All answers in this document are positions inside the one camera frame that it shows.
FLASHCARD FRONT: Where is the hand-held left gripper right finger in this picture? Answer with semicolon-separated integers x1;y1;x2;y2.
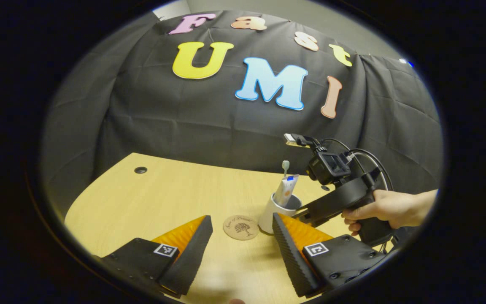
272;212;389;298

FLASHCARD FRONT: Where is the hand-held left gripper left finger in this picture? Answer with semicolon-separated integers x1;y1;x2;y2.
93;215;213;298

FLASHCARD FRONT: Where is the white cup with wooden handle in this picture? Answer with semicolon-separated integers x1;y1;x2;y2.
258;193;302;234

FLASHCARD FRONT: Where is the white toothpaste tube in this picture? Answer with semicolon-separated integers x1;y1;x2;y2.
273;175;300;207

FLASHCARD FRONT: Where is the round cork coaster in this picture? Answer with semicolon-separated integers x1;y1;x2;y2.
223;215;259;241

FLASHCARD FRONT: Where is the wooden desktop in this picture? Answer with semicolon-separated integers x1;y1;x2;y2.
65;153;395;304

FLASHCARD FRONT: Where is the black backdrop cloth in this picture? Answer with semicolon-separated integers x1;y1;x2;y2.
40;11;444;220

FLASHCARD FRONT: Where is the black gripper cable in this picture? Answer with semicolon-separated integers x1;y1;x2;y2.
321;138;394;191

